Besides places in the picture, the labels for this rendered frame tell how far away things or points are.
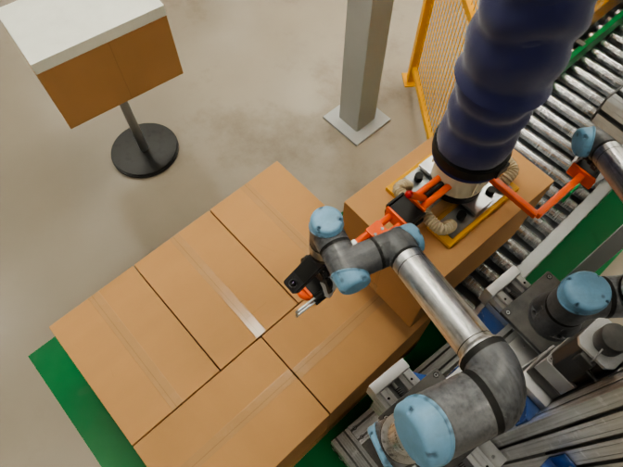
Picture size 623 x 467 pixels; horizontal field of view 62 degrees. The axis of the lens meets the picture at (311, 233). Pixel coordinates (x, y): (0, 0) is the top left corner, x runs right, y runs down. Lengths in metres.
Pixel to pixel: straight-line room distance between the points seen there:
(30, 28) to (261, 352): 1.65
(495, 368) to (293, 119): 2.60
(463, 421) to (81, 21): 2.19
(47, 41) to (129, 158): 1.00
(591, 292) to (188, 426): 1.41
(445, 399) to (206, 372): 1.33
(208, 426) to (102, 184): 1.72
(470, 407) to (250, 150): 2.52
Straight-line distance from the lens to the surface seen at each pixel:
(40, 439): 2.85
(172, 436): 2.08
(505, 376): 0.95
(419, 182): 1.78
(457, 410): 0.91
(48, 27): 2.60
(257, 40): 3.84
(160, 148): 3.29
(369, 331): 2.12
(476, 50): 1.28
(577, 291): 1.56
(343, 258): 1.12
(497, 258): 2.36
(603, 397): 1.11
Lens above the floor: 2.55
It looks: 62 degrees down
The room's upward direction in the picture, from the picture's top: straight up
